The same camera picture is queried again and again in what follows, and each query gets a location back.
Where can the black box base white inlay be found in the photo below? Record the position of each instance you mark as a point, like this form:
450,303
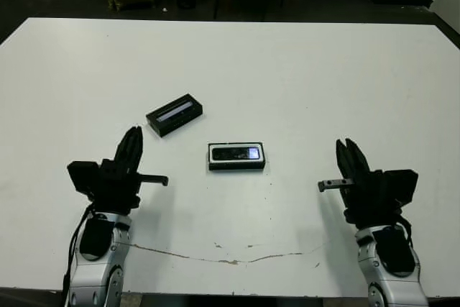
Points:
235,167

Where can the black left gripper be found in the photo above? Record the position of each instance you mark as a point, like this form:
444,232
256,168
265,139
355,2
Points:
115,193

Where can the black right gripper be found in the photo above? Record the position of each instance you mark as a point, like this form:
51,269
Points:
366,202

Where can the black box lid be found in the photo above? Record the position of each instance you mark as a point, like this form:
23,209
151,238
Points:
176,120

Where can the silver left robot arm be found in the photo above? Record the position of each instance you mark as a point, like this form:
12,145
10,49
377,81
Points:
93,274

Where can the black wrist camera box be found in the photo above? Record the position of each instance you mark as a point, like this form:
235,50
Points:
400,186
84,177

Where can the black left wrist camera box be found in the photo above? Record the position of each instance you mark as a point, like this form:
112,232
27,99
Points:
84,177

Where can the black slim camera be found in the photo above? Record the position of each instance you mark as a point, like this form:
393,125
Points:
233,153

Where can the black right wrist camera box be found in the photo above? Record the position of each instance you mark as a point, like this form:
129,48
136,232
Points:
400,186

